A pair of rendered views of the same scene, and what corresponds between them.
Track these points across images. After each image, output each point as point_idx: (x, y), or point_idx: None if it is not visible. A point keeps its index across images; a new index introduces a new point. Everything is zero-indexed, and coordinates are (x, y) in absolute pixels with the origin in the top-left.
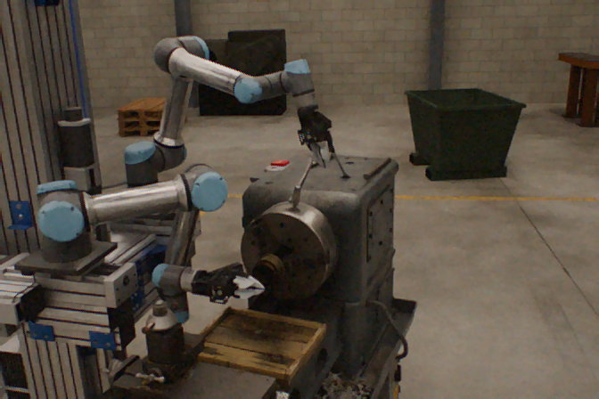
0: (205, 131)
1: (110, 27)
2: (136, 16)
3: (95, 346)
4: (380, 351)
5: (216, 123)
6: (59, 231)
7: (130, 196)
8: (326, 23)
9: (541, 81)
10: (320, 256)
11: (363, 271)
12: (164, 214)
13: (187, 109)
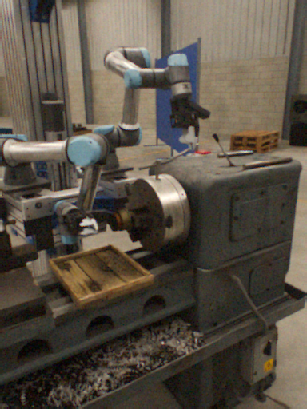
0: (285, 154)
1: (246, 85)
2: (263, 78)
3: None
4: (245, 322)
5: (297, 150)
6: None
7: (33, 145)
8: None
9: None
10: (161, 219)
11: (214, 244)
12: (108, 174)
13: (283, 140)
